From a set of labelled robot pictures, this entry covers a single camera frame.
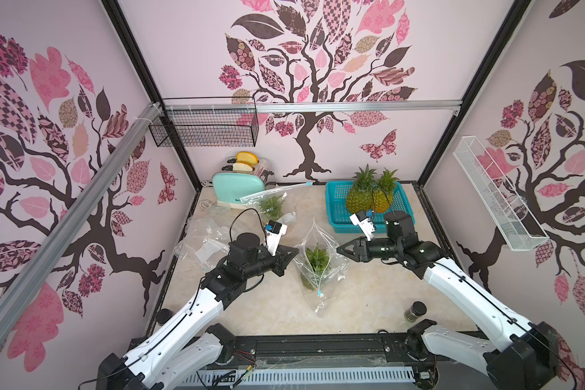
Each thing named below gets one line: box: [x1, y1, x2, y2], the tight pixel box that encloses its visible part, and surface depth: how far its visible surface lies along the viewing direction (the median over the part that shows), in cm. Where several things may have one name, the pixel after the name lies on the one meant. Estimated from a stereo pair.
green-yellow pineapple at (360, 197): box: [346, 163, 377, 214], surface depth 100 cm
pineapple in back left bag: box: [259, 195, 285, 221], surface depth 91 cm
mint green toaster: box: [212, 172, 266, 204], surface depth 103 cm
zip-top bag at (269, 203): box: [239, 183, 308, 225], surface depth 88 cm
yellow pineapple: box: [372, 167, 400, 213], surface depth 100 cm
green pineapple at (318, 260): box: [300, 246, 330, 291], surface depth 75 cm
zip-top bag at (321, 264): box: [293, 217, 351, 317], surface depth 73 cm
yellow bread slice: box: [236, 151, 260, 167], surface depth 107 cm
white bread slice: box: [232, 162, 254, 173], surface depth 103 cm
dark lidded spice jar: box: [403, 300, 428, 323], surface depth 75 cm
